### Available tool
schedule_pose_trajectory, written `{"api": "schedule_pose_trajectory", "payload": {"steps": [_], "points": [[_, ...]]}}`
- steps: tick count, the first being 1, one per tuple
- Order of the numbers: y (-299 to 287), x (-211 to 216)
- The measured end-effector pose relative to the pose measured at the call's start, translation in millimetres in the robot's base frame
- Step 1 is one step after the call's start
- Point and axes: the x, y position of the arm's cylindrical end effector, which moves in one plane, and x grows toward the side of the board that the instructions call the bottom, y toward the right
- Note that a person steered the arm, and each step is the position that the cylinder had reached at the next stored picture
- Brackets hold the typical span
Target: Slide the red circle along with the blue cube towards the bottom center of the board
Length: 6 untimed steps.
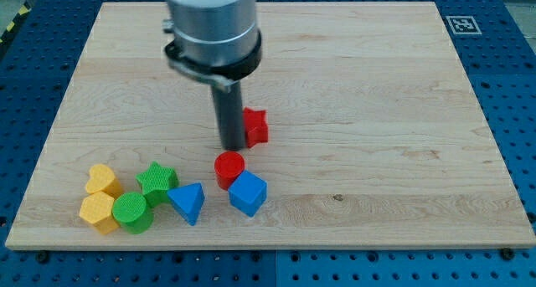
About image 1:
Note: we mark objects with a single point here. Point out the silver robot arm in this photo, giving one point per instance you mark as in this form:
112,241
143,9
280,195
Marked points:
216,42

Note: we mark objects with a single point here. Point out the yellow hexagon block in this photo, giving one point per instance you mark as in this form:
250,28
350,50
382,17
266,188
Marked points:
96,210

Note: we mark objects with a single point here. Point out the wooden board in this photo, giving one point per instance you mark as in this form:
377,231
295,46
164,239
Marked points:
376,138

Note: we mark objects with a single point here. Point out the green cylinder block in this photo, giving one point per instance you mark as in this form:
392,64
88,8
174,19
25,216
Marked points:
132,211

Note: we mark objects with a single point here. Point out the blue triangle block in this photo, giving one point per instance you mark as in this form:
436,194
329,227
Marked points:
187,201

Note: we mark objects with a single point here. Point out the yellow heart block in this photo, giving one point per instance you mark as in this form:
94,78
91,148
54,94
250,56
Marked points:
103,179

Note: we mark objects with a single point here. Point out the red star block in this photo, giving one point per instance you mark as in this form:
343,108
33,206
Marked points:
256,127

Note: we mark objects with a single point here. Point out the blue cube block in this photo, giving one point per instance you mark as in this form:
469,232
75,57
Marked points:
247,193

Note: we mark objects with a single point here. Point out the red cylinder block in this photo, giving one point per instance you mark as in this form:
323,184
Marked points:
227,167

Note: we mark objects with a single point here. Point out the white fiducial marker tag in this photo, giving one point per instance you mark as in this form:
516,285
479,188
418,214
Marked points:
463,25

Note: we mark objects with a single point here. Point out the green star block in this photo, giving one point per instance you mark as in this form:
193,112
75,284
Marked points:
155,183

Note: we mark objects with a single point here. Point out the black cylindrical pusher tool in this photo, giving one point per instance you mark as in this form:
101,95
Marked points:
229,116

